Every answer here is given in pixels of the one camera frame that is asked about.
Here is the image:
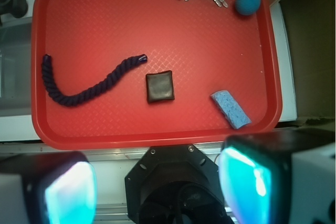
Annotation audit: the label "black knob clamp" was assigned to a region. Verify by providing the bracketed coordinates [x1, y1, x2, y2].
[0, 0, 28, 18]

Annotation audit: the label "black leather wallet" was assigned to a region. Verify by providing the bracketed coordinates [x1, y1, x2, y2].
[145, 70, 175, 103]

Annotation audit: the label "blue ball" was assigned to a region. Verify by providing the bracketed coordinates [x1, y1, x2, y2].
[235, 0, 261, 16]

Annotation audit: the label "red plastic tray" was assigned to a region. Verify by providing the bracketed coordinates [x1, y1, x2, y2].
[31, 0, 282, 150]

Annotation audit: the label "dark purple rope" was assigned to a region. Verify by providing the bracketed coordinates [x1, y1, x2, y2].
[41, 54, 148, 108]

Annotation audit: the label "blue sponge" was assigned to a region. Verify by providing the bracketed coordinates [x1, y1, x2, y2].
[211, 90, 251, 130]

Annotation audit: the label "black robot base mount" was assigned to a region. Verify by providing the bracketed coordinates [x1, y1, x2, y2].
[124, 145, 233, 223]

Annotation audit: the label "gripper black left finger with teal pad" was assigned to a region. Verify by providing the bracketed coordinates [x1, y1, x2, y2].
[1, 151, 97, 223]

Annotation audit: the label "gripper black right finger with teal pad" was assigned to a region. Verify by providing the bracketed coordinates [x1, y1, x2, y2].
[218, 129, 335, 223]

